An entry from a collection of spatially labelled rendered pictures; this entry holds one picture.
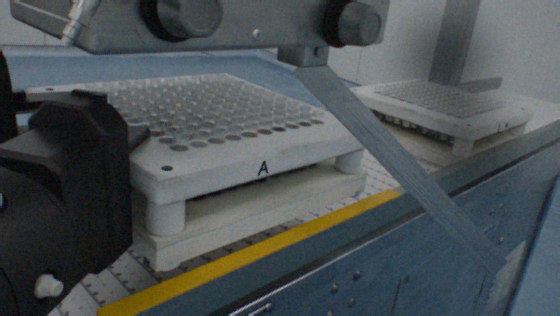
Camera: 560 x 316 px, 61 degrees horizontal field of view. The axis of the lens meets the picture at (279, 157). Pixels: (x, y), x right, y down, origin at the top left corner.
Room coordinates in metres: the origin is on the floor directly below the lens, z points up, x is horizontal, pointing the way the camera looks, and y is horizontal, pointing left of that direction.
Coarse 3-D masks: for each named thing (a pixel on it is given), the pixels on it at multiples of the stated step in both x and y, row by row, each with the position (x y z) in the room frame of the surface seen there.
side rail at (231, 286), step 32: (544, 128) 0.85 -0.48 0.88; (480, 160) 0.63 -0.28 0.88; (512, 160) 0.74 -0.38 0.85; (448, 192) 0.57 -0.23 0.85; (352, 224) 0.41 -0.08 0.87; (384, 224) 0.46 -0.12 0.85; (288, 256) 0.35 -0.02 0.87; (320, 256) 0.38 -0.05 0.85; (224, 288) 0.30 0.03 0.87; (256, 288) 0.32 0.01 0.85
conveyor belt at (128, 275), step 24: (504, 96) 1.29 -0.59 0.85; (528, 96) 1.32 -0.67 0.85; (552, 120) 1.07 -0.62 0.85; (384, 168) 0.64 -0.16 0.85; (432, 168) 0.67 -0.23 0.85; (312, 216) 0.47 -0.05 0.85; (240, 240) 0.40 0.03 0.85; (120, 264) 0.34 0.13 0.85; (144, 264) 0.35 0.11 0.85; (192, 264) 0.35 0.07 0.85; (96, 288) 0.31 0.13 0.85; (120, 288) 0.31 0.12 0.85; (144, 288) 0.31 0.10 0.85; (72, 312) 0.28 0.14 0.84
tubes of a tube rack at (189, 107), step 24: (120, 96) 0.42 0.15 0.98; (144, 96) 0.43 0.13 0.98; (168, 96) 0.44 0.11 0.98; (192, 96) 0.45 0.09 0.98; (216, 96) 0.46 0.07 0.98; (240, 96) 0.47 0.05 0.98; (168, 120) 0.37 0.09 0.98; (192, 120) 0.38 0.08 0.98; (216, 120) 0.39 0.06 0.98; (240, 120) 0.39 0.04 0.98
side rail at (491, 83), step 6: (486, 78) 1.32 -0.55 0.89; (492, 78) 1.34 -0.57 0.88; (498, 78) 1.36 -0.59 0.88; (450, 84) 1.17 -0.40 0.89; (456, 84) 1.18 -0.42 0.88; (462, 84) 1.19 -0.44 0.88; (468, 84) 1.21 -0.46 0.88; (474, 84) 1.24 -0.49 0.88; (480, 84) 1.27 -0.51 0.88; (486, 84) 1.30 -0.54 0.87; (492, 84) 1.33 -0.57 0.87; (498, 84) 1.36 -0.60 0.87; (468, 90) 1.22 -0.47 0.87; (474, 90) 1.25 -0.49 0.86; (480, 90) 1.28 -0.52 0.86; (486, 90) 1.31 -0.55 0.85; (324, 108) 0.81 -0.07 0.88
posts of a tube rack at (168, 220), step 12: (348, 156) 0.44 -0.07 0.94; (360, 156) 0.44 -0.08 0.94; (336, 168) 0.44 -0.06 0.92; (348, 168) 0.43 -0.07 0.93; (156, 204) 0.28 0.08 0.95; (168, 204) 0.28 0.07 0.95; (180, 204) 0.29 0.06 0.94; (156, 216) 0.28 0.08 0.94; (168, 216) 0.28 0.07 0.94; (180, 216) 0.29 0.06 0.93; (156, 228) 0.28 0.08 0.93; (168, 228) 0.28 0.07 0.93; (180, 228) 0.29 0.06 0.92
